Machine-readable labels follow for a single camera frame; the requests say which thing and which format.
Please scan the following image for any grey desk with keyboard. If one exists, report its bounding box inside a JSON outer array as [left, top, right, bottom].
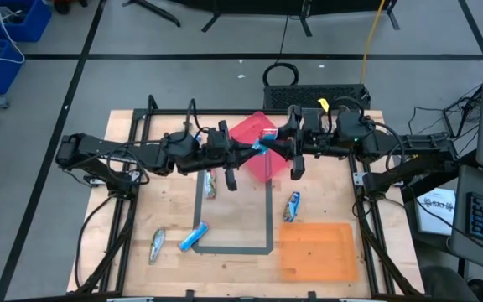
[[449, 164, 483, 263]]

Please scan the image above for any black coiled cable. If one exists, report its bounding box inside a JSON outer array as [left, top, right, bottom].
[[262, 61, 300, 88]]

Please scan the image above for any red green granola bar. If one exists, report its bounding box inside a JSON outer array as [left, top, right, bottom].
[[204, 168, 218, 200]]

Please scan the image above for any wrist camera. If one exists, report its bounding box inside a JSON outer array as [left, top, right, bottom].
[[303, 107, 325, 132], [205, 127, 229, 148]]

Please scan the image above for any black aluminium rig frame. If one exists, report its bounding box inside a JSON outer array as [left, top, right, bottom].
[[68, 107, 425, 299]]

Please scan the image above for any black perforated metal box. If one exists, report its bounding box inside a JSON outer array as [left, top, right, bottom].
[[262, 83, 371, 111]]

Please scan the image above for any pink plastic bin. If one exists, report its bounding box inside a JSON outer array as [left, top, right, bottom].
[[225, 111, 300, 184]]

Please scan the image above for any white printed paper sheet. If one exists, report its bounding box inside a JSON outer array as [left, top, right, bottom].
[[415, 187, 457, 236]]

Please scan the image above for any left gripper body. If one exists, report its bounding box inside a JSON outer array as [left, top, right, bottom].
[[201, 120, 239, 192]]

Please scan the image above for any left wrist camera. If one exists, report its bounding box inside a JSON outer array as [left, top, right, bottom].
[[205, 127, 229, 148]]

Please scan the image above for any white cable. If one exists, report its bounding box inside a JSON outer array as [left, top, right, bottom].
[[0, 0, 27, 65]]

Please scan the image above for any orange plastic bin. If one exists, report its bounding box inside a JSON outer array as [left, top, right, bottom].
[[278, 221, 359, 283]]

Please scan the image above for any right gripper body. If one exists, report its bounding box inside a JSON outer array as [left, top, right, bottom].
[[289, 104, 338, 181]]

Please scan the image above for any silver granola bar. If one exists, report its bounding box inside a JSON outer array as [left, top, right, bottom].
[[148, 227, 166, 266]]

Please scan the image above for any dark grey office chair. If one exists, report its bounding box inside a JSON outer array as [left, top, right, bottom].
[[418, 264, 483, 302]]

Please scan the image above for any yellow cable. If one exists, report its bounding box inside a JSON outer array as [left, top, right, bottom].
[[359, 0, 387, 85]]

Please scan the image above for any dark grey bordered mat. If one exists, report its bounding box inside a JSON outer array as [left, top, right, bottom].
[[193, 146, 275, 256]]

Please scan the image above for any black folding partition screen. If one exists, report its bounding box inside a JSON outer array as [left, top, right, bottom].
[[122, 0, 402, 39]]

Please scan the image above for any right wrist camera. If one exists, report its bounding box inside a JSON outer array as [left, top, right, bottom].
[[303, 107, 325, 132]]

